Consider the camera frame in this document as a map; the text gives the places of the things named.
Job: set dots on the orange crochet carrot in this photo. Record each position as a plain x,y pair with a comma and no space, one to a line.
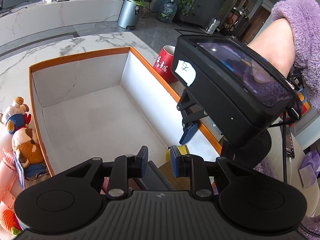
8,221

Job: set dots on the brown plush toy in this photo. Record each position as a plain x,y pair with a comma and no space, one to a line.
27,147

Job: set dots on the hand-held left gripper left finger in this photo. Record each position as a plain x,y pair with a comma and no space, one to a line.
144,161

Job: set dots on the clear water jug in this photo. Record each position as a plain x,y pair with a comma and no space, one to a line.
168,10

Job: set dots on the white marble media console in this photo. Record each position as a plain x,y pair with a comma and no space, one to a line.
62,17

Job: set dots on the wooden block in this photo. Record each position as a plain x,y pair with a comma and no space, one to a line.
183,181

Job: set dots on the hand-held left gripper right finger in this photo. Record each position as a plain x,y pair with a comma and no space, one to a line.
175,163

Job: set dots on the silver pedal trash can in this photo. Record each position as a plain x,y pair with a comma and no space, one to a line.
130,12

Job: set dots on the red paper cup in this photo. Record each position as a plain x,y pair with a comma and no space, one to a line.
165,65

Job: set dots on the orange cardboard box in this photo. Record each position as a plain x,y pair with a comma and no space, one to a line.
105,115

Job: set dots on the white charger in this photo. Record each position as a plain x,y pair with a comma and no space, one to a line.
47,1

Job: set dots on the purple fleece robe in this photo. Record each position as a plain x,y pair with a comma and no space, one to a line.
300,17

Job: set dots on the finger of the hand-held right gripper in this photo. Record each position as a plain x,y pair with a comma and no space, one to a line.
188,132

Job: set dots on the grey drawer cabinet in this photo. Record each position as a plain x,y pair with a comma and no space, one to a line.
207,5

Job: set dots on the brown wooden door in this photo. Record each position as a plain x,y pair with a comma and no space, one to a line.
258,22

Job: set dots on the black smartphone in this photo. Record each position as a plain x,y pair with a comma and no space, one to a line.
290,142

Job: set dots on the yellow tape roll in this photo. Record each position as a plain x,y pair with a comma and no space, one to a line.
182,150

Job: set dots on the dark box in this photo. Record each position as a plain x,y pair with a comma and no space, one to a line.
153,180

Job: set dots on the lavender tissue pack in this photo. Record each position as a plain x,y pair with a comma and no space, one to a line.
310,170

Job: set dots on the pink water bottle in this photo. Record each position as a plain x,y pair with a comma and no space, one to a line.
8,177

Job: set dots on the white and blue plush toy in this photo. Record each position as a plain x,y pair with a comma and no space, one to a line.
15,117

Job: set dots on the person's right forearm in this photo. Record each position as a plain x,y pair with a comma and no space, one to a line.
272,45

